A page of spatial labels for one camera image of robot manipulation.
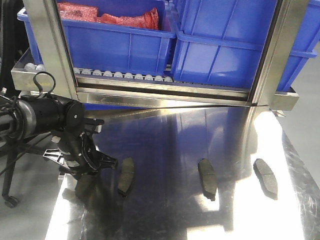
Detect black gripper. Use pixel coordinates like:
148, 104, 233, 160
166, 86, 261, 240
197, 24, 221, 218
43, 118, 118, 175

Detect stainless steel flow rack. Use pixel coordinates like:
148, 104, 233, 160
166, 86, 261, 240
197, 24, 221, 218
24, 0, 308, 109

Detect blue plastic bin right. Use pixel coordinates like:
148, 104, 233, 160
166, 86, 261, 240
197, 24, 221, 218
170, 0, 320, 92

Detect brake pad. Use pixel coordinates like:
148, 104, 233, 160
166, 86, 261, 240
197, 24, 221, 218
117, 157, 135, 197
75, 174, 96, 199
198, 158, 218, 202
253, 158, 278, 200

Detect black mesh office chair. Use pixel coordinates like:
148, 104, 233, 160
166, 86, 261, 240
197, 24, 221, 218
0, 0, 42, 208

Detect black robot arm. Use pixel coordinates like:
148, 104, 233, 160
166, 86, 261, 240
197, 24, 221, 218
0, 94, 118, 174

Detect blue bin with red bags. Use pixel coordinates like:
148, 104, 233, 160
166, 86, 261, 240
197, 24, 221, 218
16, 0, 177, 77

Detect red bubble wrap bags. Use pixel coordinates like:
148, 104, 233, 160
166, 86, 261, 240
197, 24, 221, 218
57, 1, 160, 30

